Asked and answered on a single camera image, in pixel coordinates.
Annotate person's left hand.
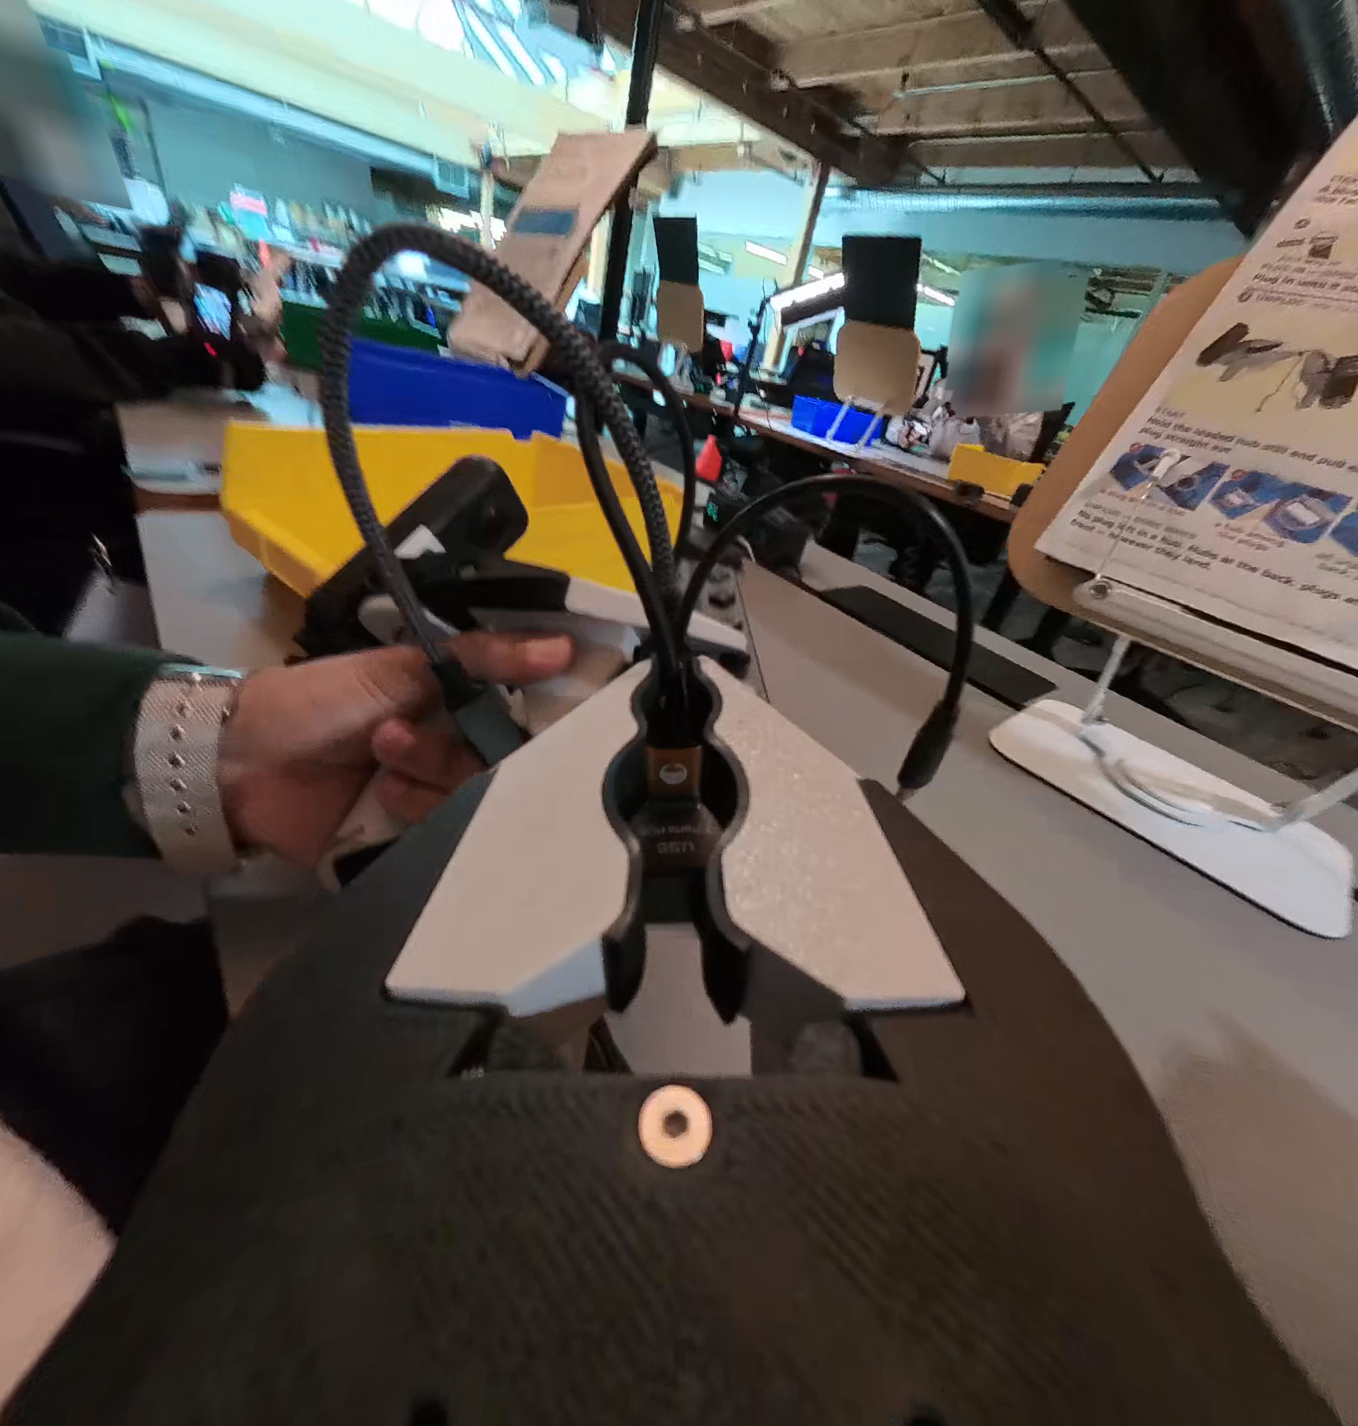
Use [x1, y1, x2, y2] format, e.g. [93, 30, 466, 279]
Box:
[216, 633, 577, 859]

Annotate cardboard card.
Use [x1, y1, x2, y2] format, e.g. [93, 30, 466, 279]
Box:
[448, 131, 660, 370]

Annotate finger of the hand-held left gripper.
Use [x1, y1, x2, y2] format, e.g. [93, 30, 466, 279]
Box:
[516, 644, 640, 738]
[453, 604, 752, 669]

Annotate black desk pad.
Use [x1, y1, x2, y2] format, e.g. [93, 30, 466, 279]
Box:
[817, 582, 1060, 711]

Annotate instruction sheet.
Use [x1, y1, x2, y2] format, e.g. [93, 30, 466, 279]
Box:
[1032, 82, 1358, 682]

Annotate small yellow storage bin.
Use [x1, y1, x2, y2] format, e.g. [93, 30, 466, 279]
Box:
[946, 440, 1043, 499]

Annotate black battery charger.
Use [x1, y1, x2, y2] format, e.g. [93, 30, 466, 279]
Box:
[695, 437, 815, 571]

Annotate small wooden board stand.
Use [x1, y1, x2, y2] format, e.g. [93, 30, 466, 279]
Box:
[831, 233, 927, 448]

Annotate black cable orange plugs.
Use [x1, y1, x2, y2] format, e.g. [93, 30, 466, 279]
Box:
[639, 472, 978, 830]

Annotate person's left forearm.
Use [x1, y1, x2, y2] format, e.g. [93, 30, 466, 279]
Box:
[0, 590, 170, 860]

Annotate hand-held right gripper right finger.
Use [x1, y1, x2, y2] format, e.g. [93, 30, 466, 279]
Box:
[695, 657, 966, 1023]

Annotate blue storage bin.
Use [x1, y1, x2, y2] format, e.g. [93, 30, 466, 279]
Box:
[790, 392, 887, 448]
[345, 337, 570, 440]

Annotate white stand base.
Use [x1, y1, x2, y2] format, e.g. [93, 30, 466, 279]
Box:
[986, 637, 1358, 938]

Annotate grey desk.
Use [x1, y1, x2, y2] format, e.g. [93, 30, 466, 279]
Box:
[0, 400, 1358, 1426]

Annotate grey wristwatch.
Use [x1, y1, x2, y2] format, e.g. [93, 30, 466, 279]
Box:
[130, 661, 248, 878]

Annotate grey braided cable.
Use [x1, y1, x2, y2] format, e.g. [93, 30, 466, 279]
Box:
[316, 222, 685, 770]

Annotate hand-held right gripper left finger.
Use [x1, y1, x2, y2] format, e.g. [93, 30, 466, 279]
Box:
[383, 657, 663, 1016]

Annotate black flag panel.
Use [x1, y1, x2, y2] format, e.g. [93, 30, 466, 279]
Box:
[650, 214, 707, 348]

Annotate yellow plastic bin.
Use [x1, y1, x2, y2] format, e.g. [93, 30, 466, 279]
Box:
[219, 421, 685, 599]

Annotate black pole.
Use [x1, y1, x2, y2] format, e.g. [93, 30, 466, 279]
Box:
[598, 0, 664, 337]

